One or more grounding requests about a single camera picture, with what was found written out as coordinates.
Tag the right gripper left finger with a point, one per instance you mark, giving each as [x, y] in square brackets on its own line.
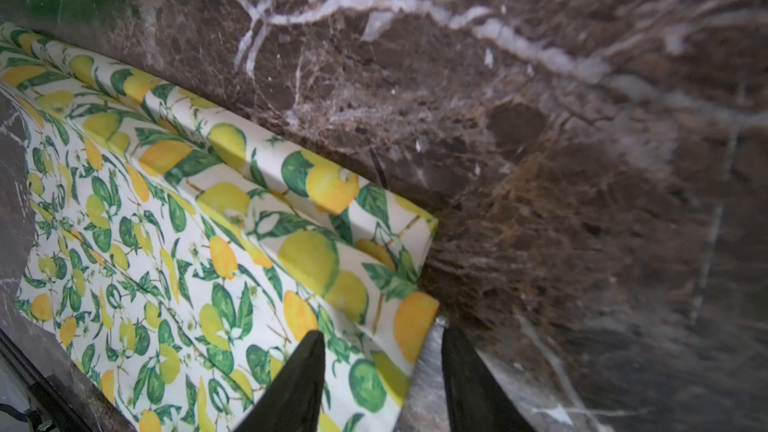
[293, 401]

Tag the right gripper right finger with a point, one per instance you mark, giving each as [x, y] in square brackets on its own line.
[475, 400]

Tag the lemon print skirt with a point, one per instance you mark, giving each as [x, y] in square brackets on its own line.
[181, 253]

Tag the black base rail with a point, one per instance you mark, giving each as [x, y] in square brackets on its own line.
[48, 409]

